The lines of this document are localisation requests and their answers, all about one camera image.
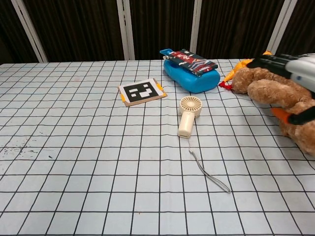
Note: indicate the cardboard fiducial marker card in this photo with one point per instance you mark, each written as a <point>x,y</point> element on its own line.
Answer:
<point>141,92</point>

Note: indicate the blue pump soap bottle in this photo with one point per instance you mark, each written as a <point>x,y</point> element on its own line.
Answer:
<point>192,76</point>

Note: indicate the blue checkered tablecloth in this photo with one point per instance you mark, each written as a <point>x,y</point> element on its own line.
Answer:
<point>123,159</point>

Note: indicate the small white handheld fan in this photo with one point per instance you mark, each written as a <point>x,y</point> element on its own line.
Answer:
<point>188,115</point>

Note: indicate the brown teddy bear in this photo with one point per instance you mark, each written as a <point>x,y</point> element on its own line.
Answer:
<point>278,98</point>

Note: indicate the yellow rubber chicken toy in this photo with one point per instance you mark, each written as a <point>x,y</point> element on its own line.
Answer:
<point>233,71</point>

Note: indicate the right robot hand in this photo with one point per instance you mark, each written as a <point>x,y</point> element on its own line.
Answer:
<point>290,68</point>

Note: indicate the white frame post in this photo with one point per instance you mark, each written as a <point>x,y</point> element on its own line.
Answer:
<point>29,29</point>
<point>195,27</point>
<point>279,24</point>
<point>126,29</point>

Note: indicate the dark printed packet box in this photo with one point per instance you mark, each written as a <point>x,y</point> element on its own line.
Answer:
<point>190,61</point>

